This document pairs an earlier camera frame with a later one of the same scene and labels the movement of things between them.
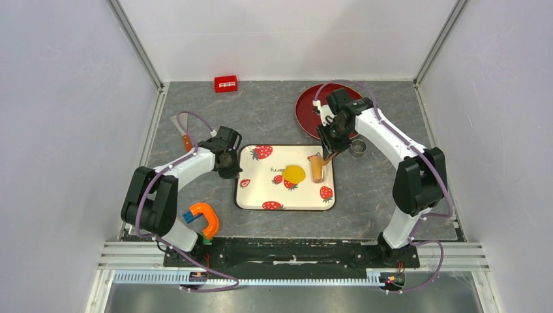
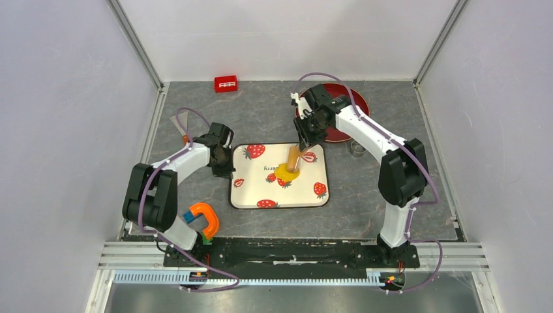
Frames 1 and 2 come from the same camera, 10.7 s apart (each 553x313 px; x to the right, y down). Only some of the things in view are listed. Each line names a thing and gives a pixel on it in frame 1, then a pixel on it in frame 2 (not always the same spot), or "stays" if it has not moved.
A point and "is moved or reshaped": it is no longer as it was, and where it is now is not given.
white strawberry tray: x=261 y=187 is moved or reshaped
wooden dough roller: x=317 y=163 -> x=293 y=155
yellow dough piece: x=295 y=173 is moved or reshaped
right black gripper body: x=336 y=137 -> x=310 y=129
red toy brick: x=226 y=83 stays
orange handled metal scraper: x=183 y=117 stays
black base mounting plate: x=269 y=258 stays
